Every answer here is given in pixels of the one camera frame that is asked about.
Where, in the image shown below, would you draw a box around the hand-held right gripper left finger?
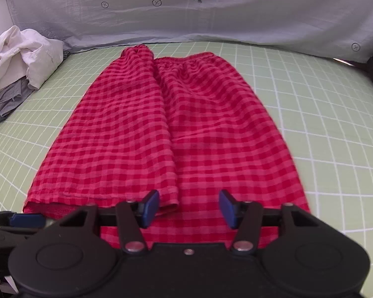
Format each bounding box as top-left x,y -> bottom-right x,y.
58,189 -> 161,253

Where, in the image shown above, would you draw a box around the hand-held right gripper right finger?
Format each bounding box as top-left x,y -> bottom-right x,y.
218,189 -> 320,253

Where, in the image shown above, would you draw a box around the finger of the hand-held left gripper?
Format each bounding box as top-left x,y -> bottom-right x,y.
0,206 -> 56,229

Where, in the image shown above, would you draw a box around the red checked shorts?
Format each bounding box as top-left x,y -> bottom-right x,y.
23,45 -> 312,253

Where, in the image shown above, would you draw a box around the grey garment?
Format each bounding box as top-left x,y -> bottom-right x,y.
0,77 -> 40,138

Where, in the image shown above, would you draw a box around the green grid mat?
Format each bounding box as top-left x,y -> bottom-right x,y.
0,40 -> 373,298

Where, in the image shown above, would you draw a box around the white shirt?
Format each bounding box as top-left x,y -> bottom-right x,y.
0,25 -> 65,100

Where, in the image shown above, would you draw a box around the carrot printed grey sheet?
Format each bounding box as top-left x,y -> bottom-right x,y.
0,0 -> 373,63

